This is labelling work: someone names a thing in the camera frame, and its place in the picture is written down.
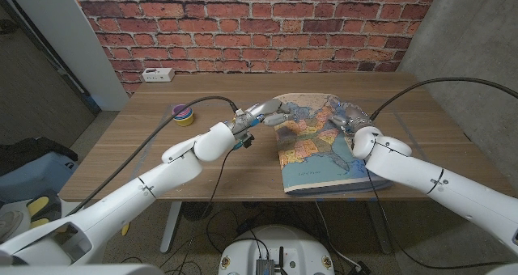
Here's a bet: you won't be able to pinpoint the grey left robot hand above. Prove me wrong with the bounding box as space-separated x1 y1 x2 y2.
226 98 293 149

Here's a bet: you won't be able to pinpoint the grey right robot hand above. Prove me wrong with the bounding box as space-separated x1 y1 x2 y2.
329 104 376 135

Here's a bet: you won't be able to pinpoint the United States paper map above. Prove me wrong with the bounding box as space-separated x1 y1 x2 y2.
273 92 394 197

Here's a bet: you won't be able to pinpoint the stacked colourful plastic cups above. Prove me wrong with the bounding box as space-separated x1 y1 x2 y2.
171 104 195 128

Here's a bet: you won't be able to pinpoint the red brick printed backdrop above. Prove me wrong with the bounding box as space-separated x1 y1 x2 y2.
68 0 442 96

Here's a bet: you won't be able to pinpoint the white power strip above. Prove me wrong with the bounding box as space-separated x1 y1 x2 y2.
141 67 176 83

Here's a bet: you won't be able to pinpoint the table leg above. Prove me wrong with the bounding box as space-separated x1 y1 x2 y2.
159 201 183 254
366 201 393 255

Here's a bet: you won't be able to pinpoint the black round floor base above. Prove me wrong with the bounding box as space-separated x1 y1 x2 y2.
180 201 214 222

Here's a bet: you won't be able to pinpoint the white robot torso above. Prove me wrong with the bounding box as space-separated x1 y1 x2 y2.
218 225 336 275

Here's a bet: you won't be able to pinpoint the grey electronics box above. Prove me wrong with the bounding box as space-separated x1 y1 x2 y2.
255 258 277 275

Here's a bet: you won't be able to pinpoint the white pillar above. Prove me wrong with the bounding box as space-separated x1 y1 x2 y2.
2 0 130 112

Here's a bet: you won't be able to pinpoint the dark door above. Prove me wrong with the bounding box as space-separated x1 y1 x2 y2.
0 0 102 146

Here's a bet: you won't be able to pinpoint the black cloth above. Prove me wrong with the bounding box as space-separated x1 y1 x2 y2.
0 137 79 177

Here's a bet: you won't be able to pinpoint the blue bag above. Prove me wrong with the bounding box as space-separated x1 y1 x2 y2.
0 150 78 205

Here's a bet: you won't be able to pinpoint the black yellow foot pedal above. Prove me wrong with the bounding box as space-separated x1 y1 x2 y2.
24 189 63 230

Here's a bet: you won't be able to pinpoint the thin black left wrist cable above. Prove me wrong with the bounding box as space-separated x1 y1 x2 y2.
176 147 236 275

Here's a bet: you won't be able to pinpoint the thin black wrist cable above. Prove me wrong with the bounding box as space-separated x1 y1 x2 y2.
176 147 236 275
365 168 518 270

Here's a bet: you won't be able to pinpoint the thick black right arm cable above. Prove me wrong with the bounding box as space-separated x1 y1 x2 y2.
369 77 518 122

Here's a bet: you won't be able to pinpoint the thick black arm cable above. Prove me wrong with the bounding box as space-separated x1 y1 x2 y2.
66 95 240 217
369 77 518 122

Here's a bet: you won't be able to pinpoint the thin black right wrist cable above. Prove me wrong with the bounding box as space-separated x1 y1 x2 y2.
365 168 518 270

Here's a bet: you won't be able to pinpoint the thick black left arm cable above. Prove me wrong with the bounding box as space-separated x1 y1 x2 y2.
66 95 240 217

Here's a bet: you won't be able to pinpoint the white floor cable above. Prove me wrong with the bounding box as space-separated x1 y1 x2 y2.
314 201 362 269

